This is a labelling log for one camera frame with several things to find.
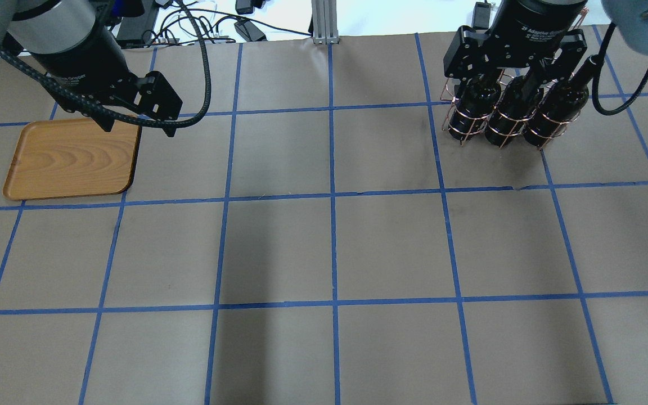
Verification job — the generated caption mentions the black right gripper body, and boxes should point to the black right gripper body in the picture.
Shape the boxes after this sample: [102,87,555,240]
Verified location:
[443,1,587,80]

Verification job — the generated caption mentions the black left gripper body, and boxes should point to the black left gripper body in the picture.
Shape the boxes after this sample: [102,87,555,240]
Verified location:
[8,1,182,122]

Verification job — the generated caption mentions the dark wine bottle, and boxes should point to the dark wine bottle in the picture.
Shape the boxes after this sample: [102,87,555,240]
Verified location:
[448,69,502,143]
[484,76,533,148]
[524,55,601,149]

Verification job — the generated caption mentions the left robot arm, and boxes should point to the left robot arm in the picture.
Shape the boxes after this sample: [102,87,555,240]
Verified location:
[0,1,182,137]

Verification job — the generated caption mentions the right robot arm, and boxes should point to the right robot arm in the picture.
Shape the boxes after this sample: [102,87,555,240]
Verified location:
[443,1,648,116]

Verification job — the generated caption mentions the wooden tray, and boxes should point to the wooden tray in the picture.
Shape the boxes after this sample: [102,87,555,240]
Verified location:
[2,118,141,201]

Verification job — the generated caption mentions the black power adapter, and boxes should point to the black power adapter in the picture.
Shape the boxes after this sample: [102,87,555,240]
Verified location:
[233,20,268,43]

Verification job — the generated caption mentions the copper wire bottle basket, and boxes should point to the copper wire bottle basket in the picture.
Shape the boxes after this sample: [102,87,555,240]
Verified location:
[443,1,587,148]

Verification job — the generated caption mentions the braided black cable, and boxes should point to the braided black cable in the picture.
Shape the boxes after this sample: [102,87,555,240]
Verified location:
[0,0,213,128]

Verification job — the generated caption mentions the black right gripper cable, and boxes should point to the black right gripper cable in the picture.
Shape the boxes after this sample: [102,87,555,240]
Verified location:
[591,24,648,116]

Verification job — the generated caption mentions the aluminium frame post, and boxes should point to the aluminium frame post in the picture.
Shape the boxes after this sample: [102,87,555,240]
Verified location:
[311,0,340,44]

